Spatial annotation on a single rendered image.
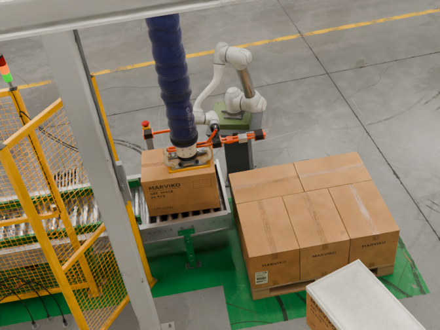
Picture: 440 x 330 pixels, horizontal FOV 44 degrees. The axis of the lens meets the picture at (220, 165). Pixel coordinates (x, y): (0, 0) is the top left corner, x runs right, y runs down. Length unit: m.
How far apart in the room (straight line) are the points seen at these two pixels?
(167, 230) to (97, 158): 1.65
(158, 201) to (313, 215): 1.27
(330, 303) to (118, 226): 1.36
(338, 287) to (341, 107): 3.50
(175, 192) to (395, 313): 2.01
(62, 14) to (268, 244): 2.94
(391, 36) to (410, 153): 2.53
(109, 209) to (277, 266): 1.63
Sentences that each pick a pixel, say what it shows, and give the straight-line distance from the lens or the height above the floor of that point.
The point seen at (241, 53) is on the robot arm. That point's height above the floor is 1.61.
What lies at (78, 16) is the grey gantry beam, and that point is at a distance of 1.85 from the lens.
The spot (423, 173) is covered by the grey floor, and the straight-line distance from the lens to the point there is 5.88.
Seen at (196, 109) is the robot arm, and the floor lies 1.21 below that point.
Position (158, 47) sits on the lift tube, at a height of 2.04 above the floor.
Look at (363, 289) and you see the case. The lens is 3.53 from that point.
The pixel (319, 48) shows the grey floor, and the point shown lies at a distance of 7.87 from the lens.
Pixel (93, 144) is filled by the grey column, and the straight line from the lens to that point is 3.04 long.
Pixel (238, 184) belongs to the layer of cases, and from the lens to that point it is 4.87.
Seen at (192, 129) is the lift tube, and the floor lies 1.29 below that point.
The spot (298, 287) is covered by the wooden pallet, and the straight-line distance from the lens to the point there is 4.76.
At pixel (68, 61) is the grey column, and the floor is 2.58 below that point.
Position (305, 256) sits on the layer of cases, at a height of 0.44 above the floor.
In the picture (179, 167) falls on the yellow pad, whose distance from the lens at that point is 4.45.
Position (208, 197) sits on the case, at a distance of 4.58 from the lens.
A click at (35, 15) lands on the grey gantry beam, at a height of 3.14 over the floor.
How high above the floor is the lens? 3.84
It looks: 40 degrees down
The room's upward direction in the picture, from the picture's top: 7 degrees counter-clockwise
